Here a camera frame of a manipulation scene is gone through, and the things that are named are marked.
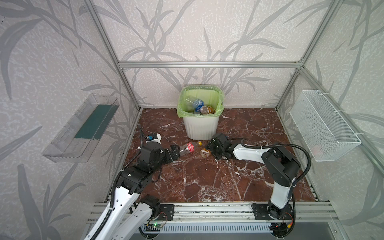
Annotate clear bottle pink label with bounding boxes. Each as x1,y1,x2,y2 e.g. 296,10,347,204
180,141,202,156

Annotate brown coffee bottle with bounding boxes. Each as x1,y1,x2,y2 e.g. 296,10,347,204
200,105,216,115

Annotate clear bottle blue label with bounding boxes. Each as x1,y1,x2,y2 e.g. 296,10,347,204
185,96,205,112

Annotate orange tea bottle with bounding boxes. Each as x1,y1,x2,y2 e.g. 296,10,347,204
200,149,211,159

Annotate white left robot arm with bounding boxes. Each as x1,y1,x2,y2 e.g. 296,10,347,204
85,142,181,240

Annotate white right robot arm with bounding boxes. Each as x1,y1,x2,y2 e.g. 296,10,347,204
201,133,308,220

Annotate white plastic trash bin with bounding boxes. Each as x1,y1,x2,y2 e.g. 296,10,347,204
183,116,220,141

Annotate green bin liner bag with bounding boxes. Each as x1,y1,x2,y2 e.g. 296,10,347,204
177,85,225,118

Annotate green circuit board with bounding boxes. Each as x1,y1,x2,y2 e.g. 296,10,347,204
143,222,166,233

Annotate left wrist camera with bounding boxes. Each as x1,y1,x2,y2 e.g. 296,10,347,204
146,133,162,144

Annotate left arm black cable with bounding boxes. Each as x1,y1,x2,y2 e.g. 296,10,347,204
88,123,148,240

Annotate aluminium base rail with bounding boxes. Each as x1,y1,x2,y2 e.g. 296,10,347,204
86,201,340,234

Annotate clear acrylic wall shelf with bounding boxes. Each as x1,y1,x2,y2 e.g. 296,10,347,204
42,94,120,163

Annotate white wire mesh basket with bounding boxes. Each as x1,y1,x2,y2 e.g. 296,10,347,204
290,90,362,162

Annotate aluminium frame profiles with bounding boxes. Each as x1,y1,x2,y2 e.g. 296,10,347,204
83,0,384,172

